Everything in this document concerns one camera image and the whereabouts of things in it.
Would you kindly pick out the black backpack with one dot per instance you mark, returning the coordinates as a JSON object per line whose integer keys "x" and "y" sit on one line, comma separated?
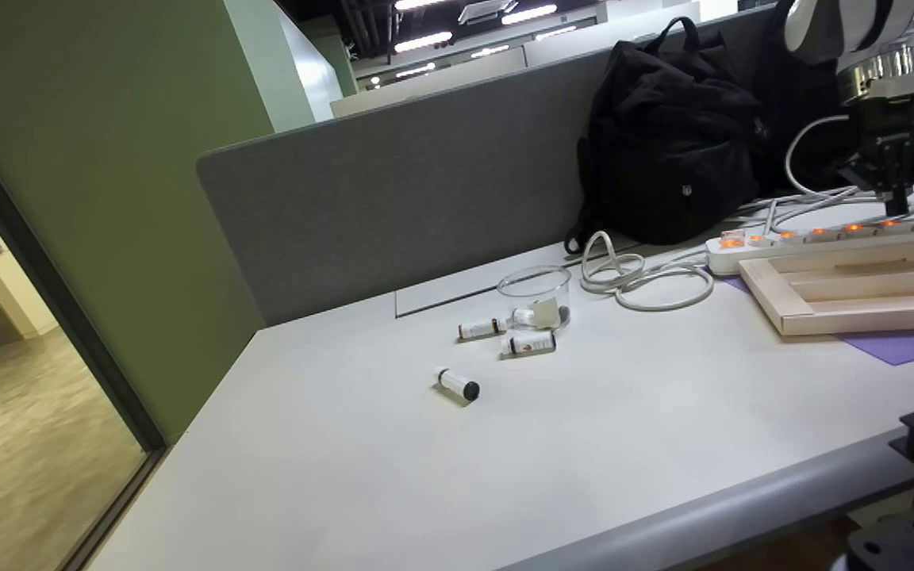
{"x": 668, "y": 137}

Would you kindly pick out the purple paper mat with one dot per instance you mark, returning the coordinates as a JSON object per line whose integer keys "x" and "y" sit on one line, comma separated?
{"x": 903, "y": 347}

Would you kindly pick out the small white labelled tube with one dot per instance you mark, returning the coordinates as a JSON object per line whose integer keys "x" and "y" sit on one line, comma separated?
{"x": 532, "y": 342}
{"x": 478, "y": 326}
{"x": 457, "y": 385}
{"x": 544, "y": 315}

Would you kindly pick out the clear plastic cup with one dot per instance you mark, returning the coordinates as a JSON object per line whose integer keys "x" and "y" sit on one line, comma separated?
{"x": 535, "y": 286}

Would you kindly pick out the wooden divided tray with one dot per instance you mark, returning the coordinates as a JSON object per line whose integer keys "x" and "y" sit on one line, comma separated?
{"x": 796, "y": 305}

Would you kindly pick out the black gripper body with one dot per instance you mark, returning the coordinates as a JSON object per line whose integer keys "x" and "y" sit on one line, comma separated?
{"x": 889, "y": 124}

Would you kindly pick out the white power strip orange switches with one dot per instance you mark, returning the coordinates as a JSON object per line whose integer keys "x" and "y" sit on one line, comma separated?
{"x": 727, "y": 253}

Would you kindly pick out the large black cloth bag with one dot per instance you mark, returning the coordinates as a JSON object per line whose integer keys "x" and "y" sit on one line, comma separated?
{"x": 800, "y": 115}

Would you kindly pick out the black door frame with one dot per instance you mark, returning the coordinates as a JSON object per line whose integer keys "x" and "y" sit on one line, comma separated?
{"x": 76, "y": 329}

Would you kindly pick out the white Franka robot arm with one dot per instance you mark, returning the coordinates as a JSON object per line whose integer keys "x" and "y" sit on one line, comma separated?
{"x": 825, "y": 25}

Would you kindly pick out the grey desk partition panel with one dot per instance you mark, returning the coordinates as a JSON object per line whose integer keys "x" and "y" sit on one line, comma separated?
{"x": 372, "y": 210}

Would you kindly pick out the black robot mounting cart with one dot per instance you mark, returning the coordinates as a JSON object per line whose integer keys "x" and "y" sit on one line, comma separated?
{"x": 903, "y": 543}

